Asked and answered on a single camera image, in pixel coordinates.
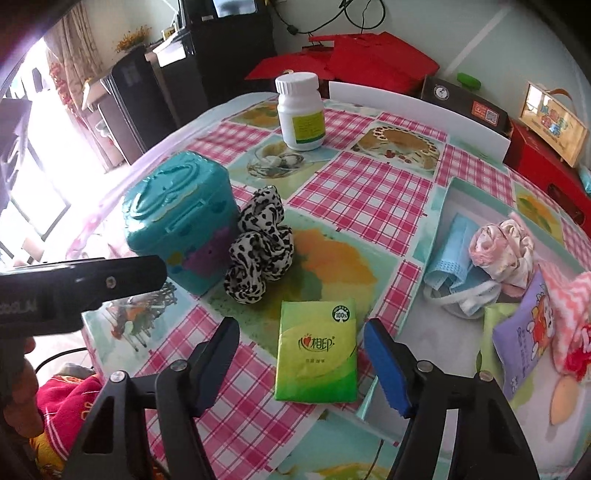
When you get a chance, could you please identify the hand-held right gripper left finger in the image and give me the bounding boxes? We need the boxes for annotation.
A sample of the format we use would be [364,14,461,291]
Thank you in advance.
[62,316,241,480]

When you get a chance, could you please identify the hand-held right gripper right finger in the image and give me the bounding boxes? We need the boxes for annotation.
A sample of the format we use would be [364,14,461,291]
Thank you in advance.
[363,318,541,480]

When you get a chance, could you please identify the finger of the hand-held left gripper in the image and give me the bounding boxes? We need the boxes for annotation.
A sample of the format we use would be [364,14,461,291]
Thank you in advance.
[69,256,168,315]

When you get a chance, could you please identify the green tissue packet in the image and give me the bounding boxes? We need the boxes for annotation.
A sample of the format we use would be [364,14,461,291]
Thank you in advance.
[480,302,522,370]
[273,298,360,403]

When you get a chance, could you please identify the white tray with teal rim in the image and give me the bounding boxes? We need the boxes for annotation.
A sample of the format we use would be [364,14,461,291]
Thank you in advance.
[358,176,591,467]

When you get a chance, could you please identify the leopard print scrunchie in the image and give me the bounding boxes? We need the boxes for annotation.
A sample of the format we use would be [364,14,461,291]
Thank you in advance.
[224,185,296,304]

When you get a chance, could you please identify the blue face mask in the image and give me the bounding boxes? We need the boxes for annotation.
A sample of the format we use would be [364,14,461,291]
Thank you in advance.
[422,212,502,319]

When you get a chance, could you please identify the purple tissue packet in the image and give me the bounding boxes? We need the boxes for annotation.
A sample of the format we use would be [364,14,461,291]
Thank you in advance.
[492,270,561,401]

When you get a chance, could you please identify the pink satin scrunchie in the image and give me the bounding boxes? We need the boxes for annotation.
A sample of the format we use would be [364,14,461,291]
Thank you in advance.
[468,218,539,289]

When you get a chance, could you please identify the pink white striped fluffy towel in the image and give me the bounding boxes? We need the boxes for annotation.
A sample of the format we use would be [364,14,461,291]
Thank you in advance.
[538,261,591,374]

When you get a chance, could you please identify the person's left hand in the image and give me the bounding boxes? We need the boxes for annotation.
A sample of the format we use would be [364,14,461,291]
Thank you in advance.
[0,335,40,421]

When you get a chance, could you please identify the teal plastic toy case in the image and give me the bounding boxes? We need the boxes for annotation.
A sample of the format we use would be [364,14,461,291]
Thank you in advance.
[122,150,241,296]

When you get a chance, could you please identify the red printed cloth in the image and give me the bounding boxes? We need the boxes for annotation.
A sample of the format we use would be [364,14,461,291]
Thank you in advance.
[30,362,107,467]

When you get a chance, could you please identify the low black cabinet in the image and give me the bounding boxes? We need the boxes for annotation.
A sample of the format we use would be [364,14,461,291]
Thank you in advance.
[99,46,181,169]

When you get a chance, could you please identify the pink checked printed tablecloth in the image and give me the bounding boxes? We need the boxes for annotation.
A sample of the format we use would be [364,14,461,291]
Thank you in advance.
[65,90,591,480]

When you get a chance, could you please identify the patterned curtain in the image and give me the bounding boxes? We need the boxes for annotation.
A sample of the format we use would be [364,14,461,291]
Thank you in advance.
[44,4,109,116]

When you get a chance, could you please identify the tall black cabinet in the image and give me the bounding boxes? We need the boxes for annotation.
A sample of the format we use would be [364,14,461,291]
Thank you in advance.
[152,9,278,132]

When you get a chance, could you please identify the yellow flowers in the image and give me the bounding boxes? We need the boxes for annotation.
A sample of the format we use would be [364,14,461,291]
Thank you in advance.
[115,25,152,54]

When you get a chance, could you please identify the white pill bottle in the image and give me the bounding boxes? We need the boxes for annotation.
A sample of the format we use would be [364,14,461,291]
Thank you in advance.
[274,72,328,151]

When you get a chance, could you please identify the red crate box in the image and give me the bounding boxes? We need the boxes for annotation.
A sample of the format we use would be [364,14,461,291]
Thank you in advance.
[503,121,591,232]

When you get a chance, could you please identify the black box with white logo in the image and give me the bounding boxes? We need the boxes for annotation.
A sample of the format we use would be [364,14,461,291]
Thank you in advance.
[419,74,512,137]

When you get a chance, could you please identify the black printer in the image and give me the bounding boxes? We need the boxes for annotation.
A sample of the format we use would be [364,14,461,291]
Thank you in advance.
[178,0,273,28]

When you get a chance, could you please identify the large red gift box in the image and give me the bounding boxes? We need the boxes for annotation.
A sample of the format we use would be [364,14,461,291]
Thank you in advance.
[308,31,440,100]

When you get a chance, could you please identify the thin black cable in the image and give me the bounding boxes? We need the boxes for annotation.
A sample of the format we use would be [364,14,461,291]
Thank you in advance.
[33,342,98,371]

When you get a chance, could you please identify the yellow gift box with handle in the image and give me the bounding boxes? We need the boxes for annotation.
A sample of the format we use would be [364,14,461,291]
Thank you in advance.
[518,80,587,168]

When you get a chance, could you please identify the black power cables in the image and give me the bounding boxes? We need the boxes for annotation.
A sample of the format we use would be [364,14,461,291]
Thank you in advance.
[272,0,386,35]

